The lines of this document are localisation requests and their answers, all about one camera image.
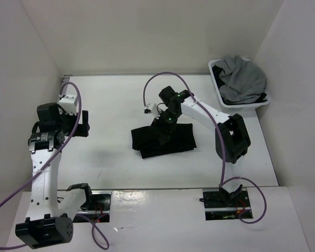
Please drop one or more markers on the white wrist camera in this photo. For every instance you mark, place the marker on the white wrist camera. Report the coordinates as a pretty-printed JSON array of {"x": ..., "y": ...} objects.
[
  {"x": 152, "y": 109},
  {"x": 68, "y": 104}
]

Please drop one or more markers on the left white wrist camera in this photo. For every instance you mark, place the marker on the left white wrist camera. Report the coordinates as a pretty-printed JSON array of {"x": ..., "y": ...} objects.
[{"x": 68, "y": 104}]

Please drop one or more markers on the black skirt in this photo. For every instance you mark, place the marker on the black skirt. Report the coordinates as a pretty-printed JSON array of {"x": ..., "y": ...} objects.
[{"x": 146, "y": 142}]

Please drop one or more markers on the white laundry basket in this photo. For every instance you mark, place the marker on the white laundry basket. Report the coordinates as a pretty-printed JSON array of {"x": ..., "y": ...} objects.
[{"x": 262, "y": 101}]

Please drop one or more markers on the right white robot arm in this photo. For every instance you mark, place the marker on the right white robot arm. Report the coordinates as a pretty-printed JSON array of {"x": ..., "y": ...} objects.
[{"x": 231, "y": 136}]

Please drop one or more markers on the grey skirt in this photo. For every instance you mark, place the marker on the grey skirt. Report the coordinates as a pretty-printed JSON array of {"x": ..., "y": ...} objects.
[{"x": 239, "y": 80}]

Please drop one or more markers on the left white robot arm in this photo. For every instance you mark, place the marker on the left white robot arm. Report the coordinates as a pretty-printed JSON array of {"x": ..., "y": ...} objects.
[{"x": 48, "y": 221}]

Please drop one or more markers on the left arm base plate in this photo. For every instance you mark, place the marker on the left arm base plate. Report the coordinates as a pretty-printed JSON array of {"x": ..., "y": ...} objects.
[{"x": 99, "y": 208}]

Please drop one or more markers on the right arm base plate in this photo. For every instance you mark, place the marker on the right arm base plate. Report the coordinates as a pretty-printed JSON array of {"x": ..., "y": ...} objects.
[{"x": 216, "y": 209}]

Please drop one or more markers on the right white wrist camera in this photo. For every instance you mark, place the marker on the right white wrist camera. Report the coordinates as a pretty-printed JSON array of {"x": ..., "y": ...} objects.
[{"x": 152, "y": 109}]

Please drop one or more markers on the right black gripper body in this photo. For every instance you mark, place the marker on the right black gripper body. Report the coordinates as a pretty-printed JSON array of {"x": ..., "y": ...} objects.
[{"x": 167, "y": 119}]

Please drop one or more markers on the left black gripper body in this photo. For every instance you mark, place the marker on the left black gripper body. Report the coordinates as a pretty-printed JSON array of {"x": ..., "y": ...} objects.
[{"x": 82, "y": 129}]

